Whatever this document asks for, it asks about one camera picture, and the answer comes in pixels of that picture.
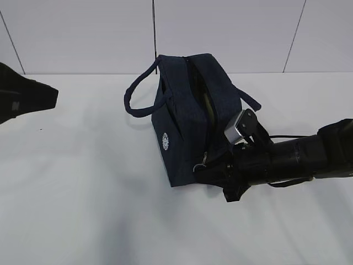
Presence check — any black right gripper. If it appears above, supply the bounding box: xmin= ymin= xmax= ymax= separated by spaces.
xmin=194 ymin=144 xmax=273 ymax=202

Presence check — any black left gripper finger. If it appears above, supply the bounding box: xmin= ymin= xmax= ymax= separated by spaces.
xmin=1 ymin=63 xmax=58 ymax=124

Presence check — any navy blue fabric lunch bag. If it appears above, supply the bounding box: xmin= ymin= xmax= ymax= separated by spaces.
xmin=124 ymin=54 xmax=261 ymax=187

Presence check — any green lidded food container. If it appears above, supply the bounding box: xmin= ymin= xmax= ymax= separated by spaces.
xmin=193 ymin=75 xmax=215 ymax=124

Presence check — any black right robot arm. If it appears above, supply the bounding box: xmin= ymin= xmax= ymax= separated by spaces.
xmin=194 ymin=119 xmax=352 ymax=202

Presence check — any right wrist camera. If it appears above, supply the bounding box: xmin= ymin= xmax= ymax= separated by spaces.
xmin=224 ymin=109 xmax=258 ymax=145

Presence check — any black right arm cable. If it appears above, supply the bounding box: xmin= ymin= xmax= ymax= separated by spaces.
xmin=255 ymin=125 xmax=315 ymax=188

